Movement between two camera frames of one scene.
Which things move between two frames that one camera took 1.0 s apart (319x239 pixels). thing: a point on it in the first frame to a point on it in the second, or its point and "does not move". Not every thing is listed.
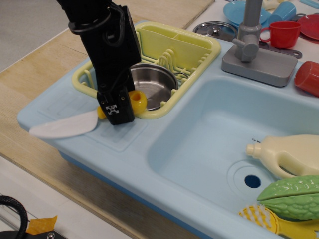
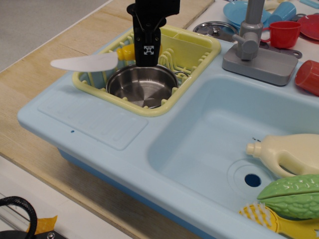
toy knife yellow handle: x=83 y=124 to x=96 y=61
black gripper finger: x=116 y=104 to x=147 y=47
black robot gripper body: x=106 y=30 to x=149 y=16
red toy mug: x=281 y=34 does not move
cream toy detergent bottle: x=288 y=156 does not move
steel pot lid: x=219 y=30 does not move
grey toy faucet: x=245 y=60 does not move
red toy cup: x=306 y=77 does not move
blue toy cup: x=286 y=11 does not move
